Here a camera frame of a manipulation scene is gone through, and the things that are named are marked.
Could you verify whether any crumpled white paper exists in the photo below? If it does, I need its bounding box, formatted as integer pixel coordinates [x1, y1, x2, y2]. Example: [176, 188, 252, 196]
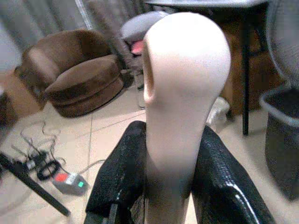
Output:
[207, 97, 231, 128]

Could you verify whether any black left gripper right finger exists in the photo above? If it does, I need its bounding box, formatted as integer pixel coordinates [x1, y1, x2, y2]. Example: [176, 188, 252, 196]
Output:
[191, 126, 278, 224]

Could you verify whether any dark table with black leg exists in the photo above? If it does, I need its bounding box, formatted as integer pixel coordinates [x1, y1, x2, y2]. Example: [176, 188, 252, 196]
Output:
[144, 0, 270, 136]

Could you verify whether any large brown box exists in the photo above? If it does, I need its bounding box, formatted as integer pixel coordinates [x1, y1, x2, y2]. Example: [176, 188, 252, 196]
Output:
[221, 21, 285, 115]

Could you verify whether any thin white pole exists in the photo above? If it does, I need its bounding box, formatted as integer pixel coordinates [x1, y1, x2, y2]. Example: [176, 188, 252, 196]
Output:
[76, 0, 91, 30]

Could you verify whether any grey curtain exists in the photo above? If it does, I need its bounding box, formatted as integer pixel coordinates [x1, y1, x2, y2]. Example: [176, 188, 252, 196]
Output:
[0, 0, 152, 46]

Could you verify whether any grey standing fan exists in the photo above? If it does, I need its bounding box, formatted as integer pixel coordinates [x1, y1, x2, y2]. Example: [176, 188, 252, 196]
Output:
[266, 0, 299, 82]

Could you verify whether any covered chair with metal legs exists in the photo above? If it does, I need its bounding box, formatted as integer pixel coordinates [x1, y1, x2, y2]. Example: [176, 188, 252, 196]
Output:
[109, 30, 147, 93]

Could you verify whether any grey floor cable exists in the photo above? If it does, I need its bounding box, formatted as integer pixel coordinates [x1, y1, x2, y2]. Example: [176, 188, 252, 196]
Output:
[78, 159, 107, 175]

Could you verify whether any brown round sofa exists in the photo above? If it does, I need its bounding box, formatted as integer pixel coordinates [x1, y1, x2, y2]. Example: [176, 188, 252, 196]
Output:
[14, 29, 128, 119]

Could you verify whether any pink pillow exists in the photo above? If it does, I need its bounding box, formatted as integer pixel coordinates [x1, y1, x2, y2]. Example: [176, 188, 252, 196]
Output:
[131, 39, 147, 56]

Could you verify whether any brown cardboard box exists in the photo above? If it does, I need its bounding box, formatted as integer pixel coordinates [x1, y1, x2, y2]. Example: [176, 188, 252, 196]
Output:
[0, 72, 46, 123]

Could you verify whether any coiled black cable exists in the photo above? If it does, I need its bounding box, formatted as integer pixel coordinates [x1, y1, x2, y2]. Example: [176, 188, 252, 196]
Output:
[36, 160, 59, 181]

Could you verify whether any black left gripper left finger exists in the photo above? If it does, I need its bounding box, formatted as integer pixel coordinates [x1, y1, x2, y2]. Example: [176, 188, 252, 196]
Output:
[85, 120, 150, 224]

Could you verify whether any grey box with red button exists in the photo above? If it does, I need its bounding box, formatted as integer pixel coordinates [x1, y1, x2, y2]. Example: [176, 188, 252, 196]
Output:
[51, 172, 91, 197]

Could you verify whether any grey pillow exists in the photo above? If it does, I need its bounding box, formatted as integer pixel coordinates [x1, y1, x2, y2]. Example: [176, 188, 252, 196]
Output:
[120, 10, 169, 42]

